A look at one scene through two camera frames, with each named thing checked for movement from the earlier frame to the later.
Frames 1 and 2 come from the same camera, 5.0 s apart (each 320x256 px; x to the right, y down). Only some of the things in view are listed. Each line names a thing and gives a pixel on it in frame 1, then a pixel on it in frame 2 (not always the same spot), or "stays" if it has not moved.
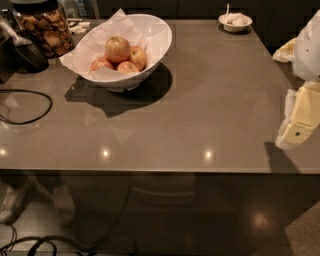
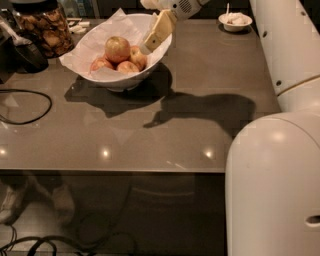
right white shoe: x=64 y=206 stays
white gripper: x=308 y=53 → x=181 y=7
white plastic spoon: x=228 y=8 stays
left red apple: x=102 y=62 stays
